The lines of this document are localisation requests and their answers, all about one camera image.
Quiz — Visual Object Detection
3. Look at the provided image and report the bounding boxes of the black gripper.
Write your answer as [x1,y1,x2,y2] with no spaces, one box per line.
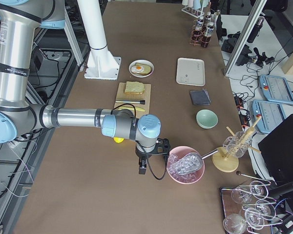
[135,141,152,174]

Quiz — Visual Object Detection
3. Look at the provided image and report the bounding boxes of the bread slice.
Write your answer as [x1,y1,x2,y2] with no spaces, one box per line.
[135,63,152,76]
[124,81,145,95]

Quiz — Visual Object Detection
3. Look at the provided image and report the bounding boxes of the fried egg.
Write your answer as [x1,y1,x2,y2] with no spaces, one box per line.
[131,65,144,74]

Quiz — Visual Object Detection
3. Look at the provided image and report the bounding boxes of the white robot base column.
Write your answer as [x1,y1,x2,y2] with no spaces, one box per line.
[78,0,121,80]

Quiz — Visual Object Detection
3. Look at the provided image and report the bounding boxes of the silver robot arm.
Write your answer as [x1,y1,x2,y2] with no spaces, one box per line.
[0,0,164,174]

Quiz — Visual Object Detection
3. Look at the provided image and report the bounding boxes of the cream rabbit tray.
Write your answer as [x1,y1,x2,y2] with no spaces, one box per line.
[176,58,206,86]

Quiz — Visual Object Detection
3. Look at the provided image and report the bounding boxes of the yellow lemon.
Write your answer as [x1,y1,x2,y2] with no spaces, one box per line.
[113,137,124,143]

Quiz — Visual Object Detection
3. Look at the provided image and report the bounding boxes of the pink bowl with ice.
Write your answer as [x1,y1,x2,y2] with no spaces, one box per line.
[167,146,205,184]

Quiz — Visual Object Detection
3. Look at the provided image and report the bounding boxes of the wooden cutting board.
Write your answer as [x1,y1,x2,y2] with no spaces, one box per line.
[115,82,151,118]

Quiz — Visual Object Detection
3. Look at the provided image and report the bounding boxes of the yellow plastic knife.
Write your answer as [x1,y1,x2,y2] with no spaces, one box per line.
[116,106,146,112]

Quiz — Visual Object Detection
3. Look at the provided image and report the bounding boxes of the wooden mug tree stand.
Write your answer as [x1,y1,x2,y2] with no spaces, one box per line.
[212,116,261,173]

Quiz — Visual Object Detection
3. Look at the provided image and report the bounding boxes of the green bowl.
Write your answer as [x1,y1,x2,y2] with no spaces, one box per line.
[196,109,218,129]

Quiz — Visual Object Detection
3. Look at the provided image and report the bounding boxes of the grey folded cloth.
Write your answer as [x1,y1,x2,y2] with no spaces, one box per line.
[189,89,211,105]

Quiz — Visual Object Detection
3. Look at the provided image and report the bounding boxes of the glass mug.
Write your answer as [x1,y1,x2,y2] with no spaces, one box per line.
[223,131,252,158]

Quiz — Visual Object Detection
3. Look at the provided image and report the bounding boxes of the wine glass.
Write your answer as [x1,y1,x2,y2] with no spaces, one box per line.
[244,208,265,230]
[231,186,252,204]
[223,214,247,234]
[250,180,267,196]

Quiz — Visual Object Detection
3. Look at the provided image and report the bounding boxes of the white round plate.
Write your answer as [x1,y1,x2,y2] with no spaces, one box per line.
[129,59,154,78]

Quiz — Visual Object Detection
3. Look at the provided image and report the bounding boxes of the blue teach pendant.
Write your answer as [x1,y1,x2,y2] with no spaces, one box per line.
[259,75,293,104]
[252,100,286,134]

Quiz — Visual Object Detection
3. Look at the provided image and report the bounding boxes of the tea bottle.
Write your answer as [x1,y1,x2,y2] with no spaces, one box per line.
[205,22,214,38]
[195,16,204,31]
[203,12,211,26]

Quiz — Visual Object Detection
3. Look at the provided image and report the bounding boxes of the white cup rack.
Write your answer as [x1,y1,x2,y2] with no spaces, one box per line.
[181,0,210,18]

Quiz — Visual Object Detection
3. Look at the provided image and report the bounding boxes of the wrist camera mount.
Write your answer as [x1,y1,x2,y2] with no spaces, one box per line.
[153,138,170,155]

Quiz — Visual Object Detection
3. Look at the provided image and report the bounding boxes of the wire glass rack tray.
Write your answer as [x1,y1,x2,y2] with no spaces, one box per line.
[220,180,283,234]

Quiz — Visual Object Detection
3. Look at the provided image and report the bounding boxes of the copper wire bottle rack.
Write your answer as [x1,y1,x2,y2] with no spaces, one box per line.
[190,26,211,48]

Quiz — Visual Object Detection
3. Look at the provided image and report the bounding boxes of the aluminium frame post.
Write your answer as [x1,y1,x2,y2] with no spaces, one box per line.
[223,0,267,77]

